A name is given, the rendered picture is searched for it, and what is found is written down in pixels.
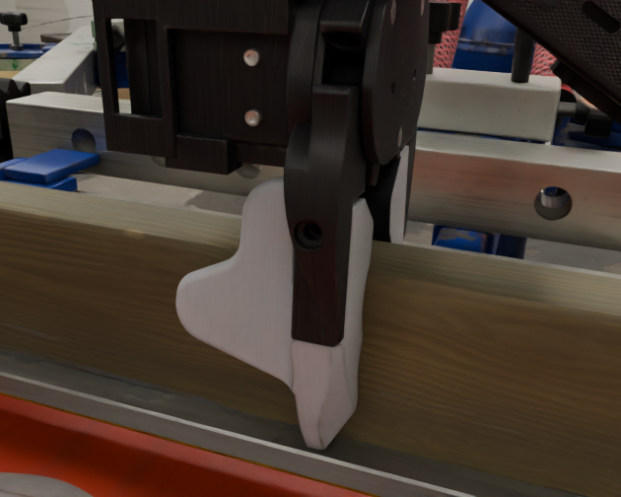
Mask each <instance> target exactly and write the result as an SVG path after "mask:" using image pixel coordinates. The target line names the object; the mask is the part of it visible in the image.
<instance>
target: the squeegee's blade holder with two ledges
mask: <svg viewBox="0 0 621 497"><path fill-rule="evenodd" d="M0 392H3V393H5V394H9V395H13V396H16V397H20V398H24V399H27V400H31V401H35V402H38V403H42V404H46V405H49V406H53V407H57V408H60V409H64V410H68V411H71V412H75V413H79V414H82V415H86V416H90V417H93V418H97V419H100V420H103V421H107V422H110V423H114V424H118V425H121V426H125V427H129V428H132V429H136V430H140V431H143V432H147V433H151V434H154V435H158V436H162V437H165V438H169V439H173V440H176V441H180V442H183V443H186V444H190V445H194V446H197V447H201V448H204V449H208V450H212V451H215V452H219V453H223V454H226V455H230V456H234V457H237V458H241V459H245V460H248V461H252V462H258V463H262V464H266V465H269V466H273V467H277V468H280V469H284V470H288V471H291V472H294V473H297V474H301V475H305V476H308V477H312V478H316V479H319V480H323V481H327V482H330V483H334V484H338V485H341V486H345V487H349V488H352V489H356V490H360V491H363V492H367V493H371V494H374V495H378V496H381V497H581V496H577V495H573V494H569V493H565V492H561V491H557V490H554V489H550V488H546V487H542V486H538V485H534V484H530V483H526V482H522V481H518V480H514V479H510V478H506V477H503V476H499V475H495V474H491V473H487V472H483V471H479V470H475V469H471V468H467V467H463V466H459V465H455V464H451V463H447V462H443V461H436V460H432V459H428V458H424V457H420V456H416V455H412V454H408V453H404V452H400V451H397V450H393V449H389V448H385V447H381V446H377V445H373V444H369V443H365V442H361V441H357V440H353V439H349V438H345V437H341V436H337V435H336V436H335V437H334V438H333V440H332V441H331V442H330V443H329V445H328V446H327V447H326V448H325V449H324V450H316V449H312V448H308V447H307V445H306V443H305V440H304V437H303V434H302V432H301V429H300V426H299V425H295V424H291V423H287V422H283V421H279V420H275V419H271V418H267V417H263V416H259V415H255V414H251V413H247V412H243V411H239V410H235V409H231V408H228V407H224V406H220V405H216V404H212V403H208V402H204V401H200V400H196V399H192V398H188V397H184V396H180V395H176V394H172V393H168V392H164V391H160V390H153V389H149V388H145V387H141V386H137V385H133V384H129V383H126V382H122V381H118V380H114V379H110V378H106V377H102V376H98V375H94V374H90V373H86V372H82V371H78V370H74V369H70V368H66V367H63V366H59V365H55V364H51V363H47V362H43V361H39V360H36V359H32V358H28V357H24V356H20V355H16V354H12V353H8V352H4V351H0Z"/></svg>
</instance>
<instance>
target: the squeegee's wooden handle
mask: <svg viewBox="0 0 621 497"><path fill-rule="evenodd" d="M241 229H242V219H238V218H232V217H226V216H219V215H213V214H207V213H200V212H194V211H188V210H182V209H175V208H169V207H164V206H157V205H151V204H145V203H138V202H132V201H126V200H119V199H113V198H107V197H101V196H94V195H89V194H83V193H76V192H70V191H64V190H57V189H51V188H45V187H38V186H32V185H26V184H20V183H13V182H7V181H2V180H0V351H4V352H8V353H12V354H16V355H20V356H24V357H28V358H32V359H36V360H39V361H43V362H47V363H51V364H55V365H59V366H63V367H66V368H70V369H74V370H78V371H82V372H86V373H90V374H94V375H98V376H102V377H106V378H110V379H114V380H118V381H122V382H126V383H129V384H133V385H137V386H141V387H145V388H149V389H153V390H157V391H164V392H168V393H172V394H176V395H180V396H184V397H188V398H192V399H196V400H200V401H204V402H208V403H212V404H216V405H220V406H224V407H228V408H231V409H235V410H239V411H243V412H247V413H251V414H255V415H259V416H263V417H267V418H271V419H275V420H279V421H283V422H287V423H291V424H295V425H299V420H298V415H297V408H296V401H295V395H294V394H293V393H292V391H291V389H290V388H289V386H288V385H287V384H285V383H284V382H283V381H281V380H280V379H278V378H276V377H274V376H272V375H270V374H268V373H265V372H263V371H261V370H259V369H257V368H255V367H253V366H251V365H249V364H247V363H246V362H244V361H242V360H240V359H238V358H236V357H234V356H232V355H229V354H227V353H225V352H223V351H221V350H219V349H217V348H215V347H213V346H211V345H209V344H207V343H205V342H203V341H201V340H199V339H197V338H195V337H194V336H192V335H191V334H190V333H189V332H188V331H187V330H186V329H185V328H184V327H183V325H182V324H181V322H180V320H179V318H178V315H177V311H176V305H175V301H176V292H177V287H178V284H179V283H180V281H181V279H182V278H183V277H184V276H185V275H187V274H188V273H190V272H193V271H196V270H199V269H202V268H205V267H208V266H210V265H213V264H216V263H219V262H222V261H225V260H228V259H230V258H232V257H233V256H234V255H235V254H236V252H237V251H238V249H239V246H240V241H241ZM358 396H359V397H358V403H357V407H356V410H355V412H354V413H353V414H352V416H351V417H350V418H349V419H348V421H347V422H346V423H345V424H344V426H343V427H342V428H341V429H340V431H339V432H338V433H337V436H341V437H345V438H349V439H353V440H357V441H361V442H365V443H369V444H373V445H377V446H381V447H385V448H389V449H393V450H397V451H400V452H404V453H408V454H412V455H416V456H420V457H424V458H428V459H432V460H436V461H440V462H447V463H451V464H455V465H459V466H463V467H467V468H471V469H475V470H479V471H483V472H487V473H491V474H495V475H499V476H503V477H506V478H510V479H514V480H518V481H522V482H526V483H530V484H534V485H538V486H542V487H546V488H550V489H554V490H557V491H561V492H565V493H569V494H573V495H577V496H581V497H621V279H617V278H611V277H604V276H598V275H592V274H585V273H580V272H574V271H568V270H561V269H555V268H549V267H542V266H536V265H530V264H523V263H517V262H511V261H504V260H499V259H493V258H487V257H480V256H474V255H468V254H461V253H455V252H449V251H442V250H436V249H430V248H418V247H412V246H407V245H400V244H394V243H388V242H381V241H375V240H373V242H372V253H371V261H370V266H369V271H368V276H367V281H366V288H365V295H364V304H363V343H362V348H361V355H360V362H359V372H358ZM299 426H300V425H299Z"/></svg>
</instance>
